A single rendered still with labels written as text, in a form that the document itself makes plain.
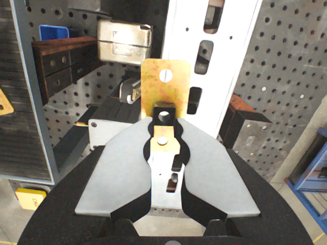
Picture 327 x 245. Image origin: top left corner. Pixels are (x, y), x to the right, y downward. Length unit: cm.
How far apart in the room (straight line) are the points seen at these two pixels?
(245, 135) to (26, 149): 47
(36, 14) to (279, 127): 114
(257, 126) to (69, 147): 52
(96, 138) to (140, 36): 20
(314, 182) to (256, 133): 218
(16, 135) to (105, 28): 23
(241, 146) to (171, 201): 33
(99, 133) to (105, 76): 42
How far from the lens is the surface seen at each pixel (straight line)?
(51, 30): 75
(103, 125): 33
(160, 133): 15
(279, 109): 93
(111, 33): 31
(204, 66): 41
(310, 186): 267
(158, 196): 63
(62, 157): 51
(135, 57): 30
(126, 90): 29
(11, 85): 31
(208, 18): 40
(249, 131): 47
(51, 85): 39
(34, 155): 36
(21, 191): 47
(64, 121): 89
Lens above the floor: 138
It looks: 61 degrees down
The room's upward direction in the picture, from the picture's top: 178 degrees clockwise
